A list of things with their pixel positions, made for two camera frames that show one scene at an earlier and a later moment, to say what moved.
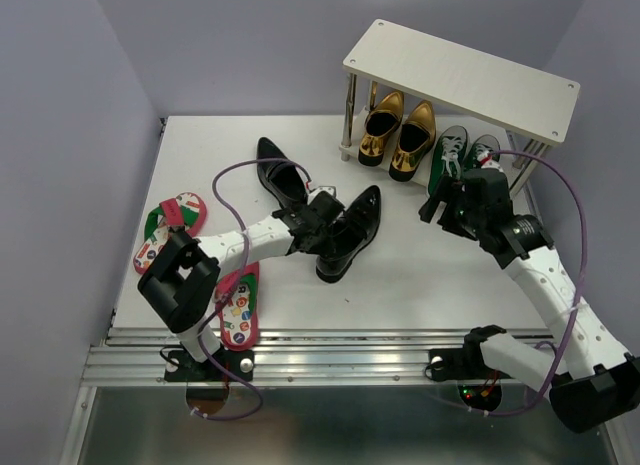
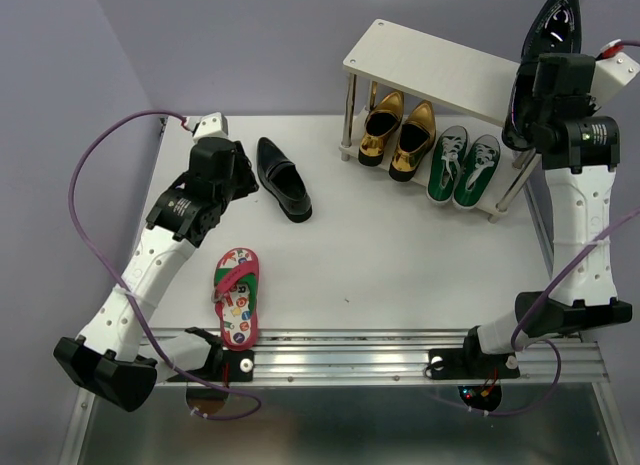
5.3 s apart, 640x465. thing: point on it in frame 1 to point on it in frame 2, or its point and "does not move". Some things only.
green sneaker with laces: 447,157 does not move
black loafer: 284,182 does not move
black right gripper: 442,193 to 595,108
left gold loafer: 381,123 does not move
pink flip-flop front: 238,312 does not move
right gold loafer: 416,138 does not move
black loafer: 354,229 to 556,29
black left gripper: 324,247 to 248,182
